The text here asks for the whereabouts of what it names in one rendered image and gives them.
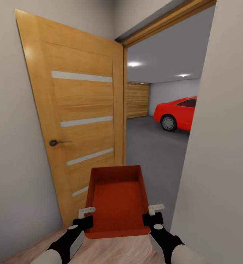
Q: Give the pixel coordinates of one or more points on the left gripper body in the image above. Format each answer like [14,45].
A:
[87,221]

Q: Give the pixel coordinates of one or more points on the car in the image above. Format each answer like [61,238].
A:
[176,114]

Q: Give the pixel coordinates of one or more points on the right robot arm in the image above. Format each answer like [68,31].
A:
[171,249]

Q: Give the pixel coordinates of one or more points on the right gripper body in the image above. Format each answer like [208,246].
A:
[147,218]

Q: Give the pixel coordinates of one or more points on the storage box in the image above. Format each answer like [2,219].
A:
[119,196]

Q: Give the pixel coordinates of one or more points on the garage door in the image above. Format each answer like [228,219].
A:
[137,99]

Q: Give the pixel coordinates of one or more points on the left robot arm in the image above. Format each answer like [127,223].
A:
[63,250]

